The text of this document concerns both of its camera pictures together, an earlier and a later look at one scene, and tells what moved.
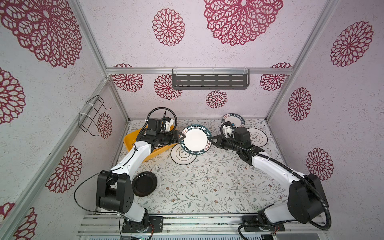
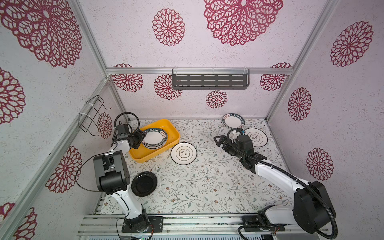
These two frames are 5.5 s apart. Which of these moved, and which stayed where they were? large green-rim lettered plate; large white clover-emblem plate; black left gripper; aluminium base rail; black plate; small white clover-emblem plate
Moved: large green-rim lettered plate; black left gripper
Stayed: aluminium base rail; black plate; large white clover-emblem plate; small white clover-emblem plate
